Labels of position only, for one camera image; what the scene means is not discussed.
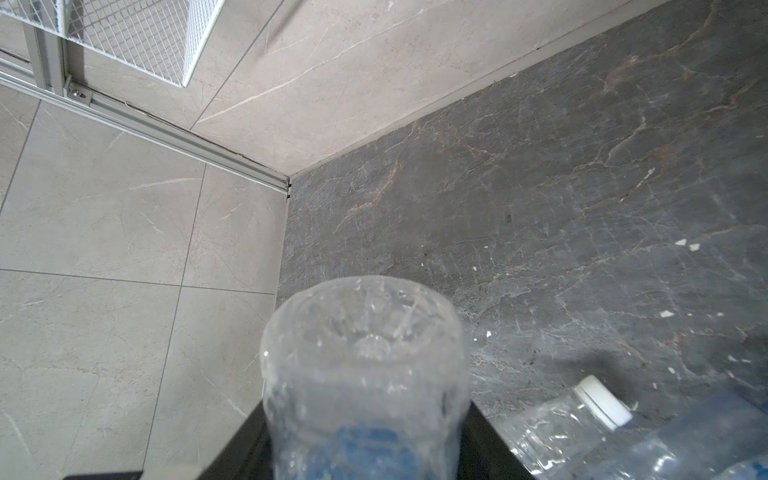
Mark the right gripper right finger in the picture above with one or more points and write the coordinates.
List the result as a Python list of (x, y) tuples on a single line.
[(483, 453)]

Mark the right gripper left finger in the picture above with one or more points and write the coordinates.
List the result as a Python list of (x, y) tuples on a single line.
[(248, 455)]

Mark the blue label bottle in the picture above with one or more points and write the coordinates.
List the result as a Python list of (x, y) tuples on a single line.
[(365, 378)]

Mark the clear bottle white cap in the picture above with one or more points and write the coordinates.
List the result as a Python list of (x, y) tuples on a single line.
[(547, 437)]

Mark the white wire mesh basket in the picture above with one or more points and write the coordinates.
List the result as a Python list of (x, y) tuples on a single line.
[(162, 38)]

